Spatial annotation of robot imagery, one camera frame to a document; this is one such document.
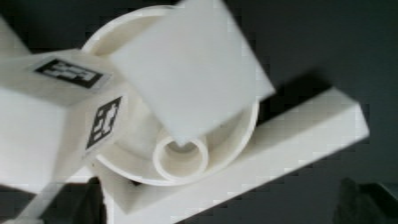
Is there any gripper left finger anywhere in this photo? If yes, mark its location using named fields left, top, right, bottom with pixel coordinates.
left=10, top=176, right=108, bottom=224

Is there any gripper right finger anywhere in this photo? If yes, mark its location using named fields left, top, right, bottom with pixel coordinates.
left=333, top=178, right=398, bottom=224

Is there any white round stool seat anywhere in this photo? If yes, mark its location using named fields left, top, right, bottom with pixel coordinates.
left=81, top=5, right=259, bottom=186

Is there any white U-shaped fence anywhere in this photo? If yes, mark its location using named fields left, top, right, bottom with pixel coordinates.
left=0, top=16, right=371, bottom=224

